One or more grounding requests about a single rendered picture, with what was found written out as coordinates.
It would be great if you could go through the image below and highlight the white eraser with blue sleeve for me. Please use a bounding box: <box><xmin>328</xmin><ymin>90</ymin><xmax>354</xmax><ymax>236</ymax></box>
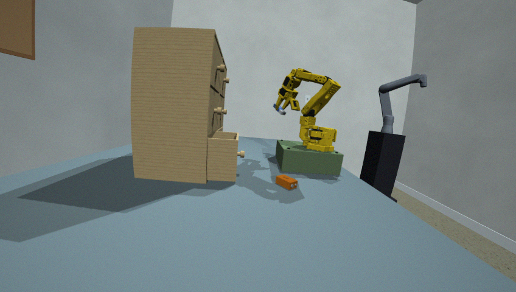
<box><xmin>273</xmin><ymin>104</ymin><xmax>286</xmax><ymax>115</ymax></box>

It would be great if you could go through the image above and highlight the tan wooden chest of drawers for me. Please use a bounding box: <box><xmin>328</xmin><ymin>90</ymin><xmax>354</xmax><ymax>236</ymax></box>
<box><xmin>131</xmin><ymin>27</ymin><xmax>227</xmax><ymax>184</ymax></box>

